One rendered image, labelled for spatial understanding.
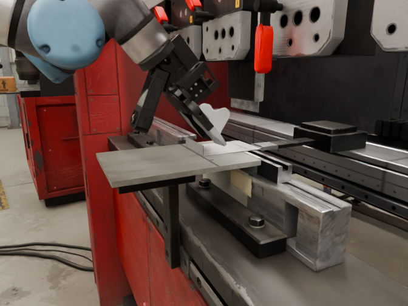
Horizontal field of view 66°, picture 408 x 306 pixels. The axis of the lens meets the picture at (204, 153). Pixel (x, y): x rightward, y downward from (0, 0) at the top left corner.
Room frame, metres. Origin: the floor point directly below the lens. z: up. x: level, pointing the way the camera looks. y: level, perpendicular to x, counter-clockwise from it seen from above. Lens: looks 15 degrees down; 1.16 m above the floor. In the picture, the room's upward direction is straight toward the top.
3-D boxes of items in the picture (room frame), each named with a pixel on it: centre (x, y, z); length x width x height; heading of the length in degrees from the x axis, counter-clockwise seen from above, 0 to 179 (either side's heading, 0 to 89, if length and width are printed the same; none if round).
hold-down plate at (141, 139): (1.15, 0.23, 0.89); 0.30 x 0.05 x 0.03; 25
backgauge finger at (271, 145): (0.69, -0.23, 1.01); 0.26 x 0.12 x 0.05; 115
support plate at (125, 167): (0.56, 0.05, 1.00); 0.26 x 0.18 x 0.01; 115
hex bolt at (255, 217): (0.48, -0.09, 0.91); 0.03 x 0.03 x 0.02
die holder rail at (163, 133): (1.12, 0.16, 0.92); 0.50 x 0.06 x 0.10; 25
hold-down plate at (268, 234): (0.57, -0.04, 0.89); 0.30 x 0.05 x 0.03; 25
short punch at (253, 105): (0.63, -0.08, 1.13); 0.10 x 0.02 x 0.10; 25
